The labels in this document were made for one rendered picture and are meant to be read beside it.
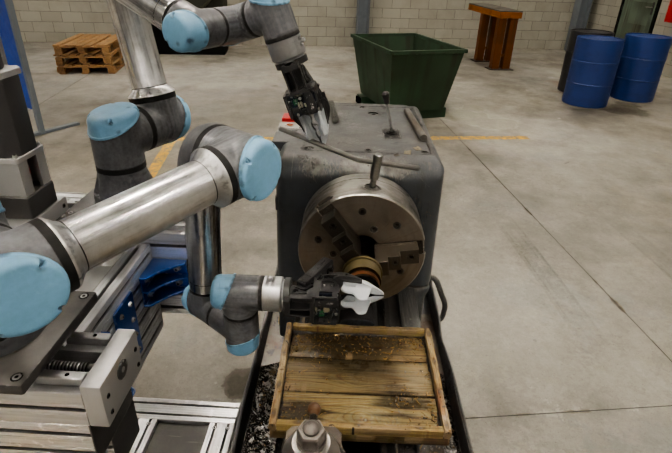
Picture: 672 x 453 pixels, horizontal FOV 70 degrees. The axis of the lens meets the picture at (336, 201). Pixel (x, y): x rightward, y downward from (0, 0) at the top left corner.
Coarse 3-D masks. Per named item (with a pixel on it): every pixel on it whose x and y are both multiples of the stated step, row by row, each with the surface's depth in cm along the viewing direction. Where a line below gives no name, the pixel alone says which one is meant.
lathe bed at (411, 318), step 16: (384, 304) 135; (400, 304) 135; (416, 304) 135; (304, 320) 128; (320, 320) 132; (352, 320) 133; (368, 320) 133; (384, 320) 129; (400, 320) 131; (416, 320) 129; (352, 448) 108; (368, 448) 109; (384, 448) 98; (400, 448) 97; (416, 448) 98
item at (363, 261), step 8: (360, 256) 109; (368, 256) 112; (344, 264) 110; (352, 264) 108; (360, 264) 107; (368, 264) 107; (376, 264) 109; (352, 272) 107; (360, 272) 105; (368, 272) 105; (376, 272) 107; (368, 280) 104; (376, 280) 105
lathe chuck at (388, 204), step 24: (336, 192) 116; (360, 192) 113; (384, 192) 115; (312, 216) 115; (360, 216) 115; (384, 216) 115; (408, 216) 114; (312, 240) 118; (384, 240) 117; (408, 240) 117; (312, 264) 121; (336, 264) 121; (408, 264) 120; (384, 288) 124
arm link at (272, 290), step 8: (264, 280) 102; (272, 280) 102; (280, 280) 102; (264, 288) 100; (272, 288) 100; (280, 288) 101; (264, 296) 100; (272, 296) 100; (280, 296) 100; (264, 304) 100; (272, 304) 100; (280, 304) 101
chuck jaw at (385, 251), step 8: (376, 248) 116; (384, 248) 116; (392, 248) 115; (400, 248) 115; (408, 248) 115; (416, 248) 114; (376, 256) 113; (384, 256) 113; (392, 256) 112; (400, 256) 112; (408, 256) 115; (416, 256) 115; (384, 264) 111; (392, 264) 114; (400, 264) 113; (384, 272) 112
